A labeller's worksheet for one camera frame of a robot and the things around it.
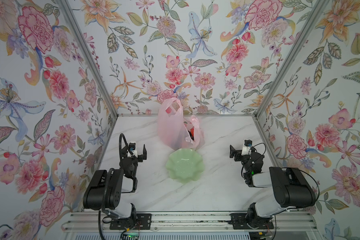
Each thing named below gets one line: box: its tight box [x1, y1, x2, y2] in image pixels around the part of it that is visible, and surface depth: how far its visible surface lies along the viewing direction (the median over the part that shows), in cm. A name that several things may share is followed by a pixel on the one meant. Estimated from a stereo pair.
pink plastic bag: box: [157, 97, 205, 151], surface depth 86 cm
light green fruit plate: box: [165, 148, 205, 184], surface depth 95 cm
